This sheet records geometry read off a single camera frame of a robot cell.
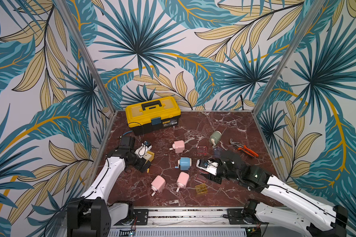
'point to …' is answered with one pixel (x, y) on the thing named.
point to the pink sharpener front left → (157, 185)
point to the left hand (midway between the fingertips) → (141, 162)
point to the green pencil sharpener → (215, 137)
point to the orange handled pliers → (243, 148)
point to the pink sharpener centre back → (179, 146)
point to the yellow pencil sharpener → (149, 155)
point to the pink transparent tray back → (201, 150)
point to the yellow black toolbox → (152, 114)
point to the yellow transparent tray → (201, 189)
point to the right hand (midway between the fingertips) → (203, 166)
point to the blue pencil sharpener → (184, 163)
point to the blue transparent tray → (217, 151)
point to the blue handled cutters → (125, 133)
